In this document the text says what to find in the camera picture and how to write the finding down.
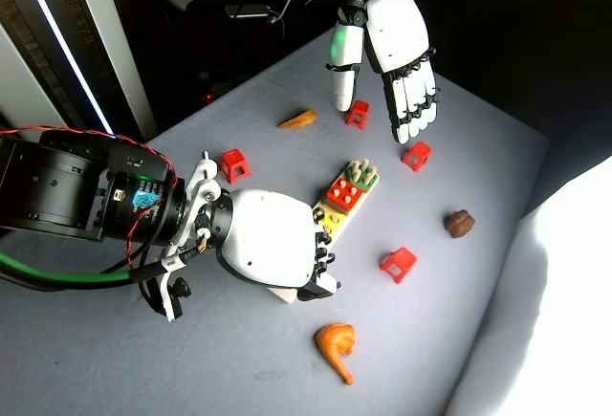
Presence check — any dark power bank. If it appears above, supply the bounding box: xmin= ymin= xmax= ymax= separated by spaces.
xmin=224 ymin=3 xmax=272 ymax=21

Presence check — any red square block stack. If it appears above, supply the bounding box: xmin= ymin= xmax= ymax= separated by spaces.
xmin=324 ymin=176 xmax=363 ymax=214

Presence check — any green pentagon block stack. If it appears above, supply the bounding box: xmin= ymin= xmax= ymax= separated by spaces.
xmin=344 ymin=160 xmax=379 ymax=192

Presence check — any white backdrop sheet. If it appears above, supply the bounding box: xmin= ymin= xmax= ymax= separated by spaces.
xmin=444 ymin=160 xmax=612 ymax=416

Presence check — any wooden peg sorting board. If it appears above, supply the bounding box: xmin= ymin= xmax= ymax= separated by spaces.
xmin=269 ymin=163 xmax=383 ymax=306

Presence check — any yellow triangle block stack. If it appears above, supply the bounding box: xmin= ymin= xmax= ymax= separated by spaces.
xmin=313 ymin=203 xmax=348 ymax=240

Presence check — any white post with light strip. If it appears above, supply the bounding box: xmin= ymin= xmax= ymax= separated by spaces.
xmin=0 ymin=0 xmax=159 ymax=142

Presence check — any orange toy croissant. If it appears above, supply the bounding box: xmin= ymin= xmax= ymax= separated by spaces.
xmin=277 ymin=108 xmax=318 ymax=130

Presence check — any grey table cloth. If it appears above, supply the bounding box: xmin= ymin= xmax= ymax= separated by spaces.
xmin=0 ymin=28 xmax=551 ymax=416

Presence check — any orange toy chicken leg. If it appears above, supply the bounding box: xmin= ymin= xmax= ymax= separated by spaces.
xmin=314 ymin=322 xmax=358 ymax=386

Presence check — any brown toy meat chunk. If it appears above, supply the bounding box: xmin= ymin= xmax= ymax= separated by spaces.
xmin=443 ymin=208 xmax=476 ymax=239

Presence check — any red toy stool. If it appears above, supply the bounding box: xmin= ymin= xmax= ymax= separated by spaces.
xmin=400 ymin=141 xmax=433 ymax=173
xmin=219 ymin=148 xmax=252 ymax=186
xmin=344 ymin=99 xmax=372 ymax=129
xmin=379 ymin=246 xmax=418 ymax=284

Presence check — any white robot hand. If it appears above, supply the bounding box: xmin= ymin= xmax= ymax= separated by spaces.
xmin=214 ymin=188 xmax=343 ymax=302
xmin=326 ymin=0 xmax=439 ymax=145

